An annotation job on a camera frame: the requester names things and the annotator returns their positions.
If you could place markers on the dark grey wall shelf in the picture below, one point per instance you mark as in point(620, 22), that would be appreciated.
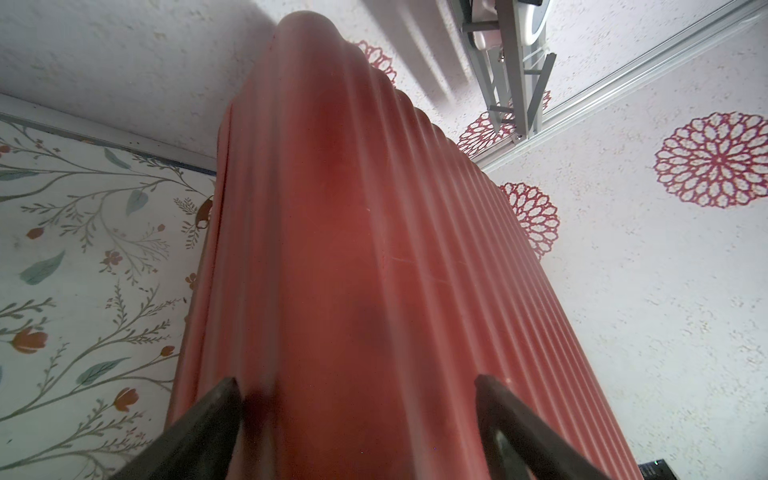
point(506, 46)

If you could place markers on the red hard-shell suitcase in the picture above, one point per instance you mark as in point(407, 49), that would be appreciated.
point(359, 273)

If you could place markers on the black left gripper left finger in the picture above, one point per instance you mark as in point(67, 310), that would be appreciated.
point(199, 445)

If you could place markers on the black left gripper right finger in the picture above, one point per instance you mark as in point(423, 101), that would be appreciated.
point(517, 444)

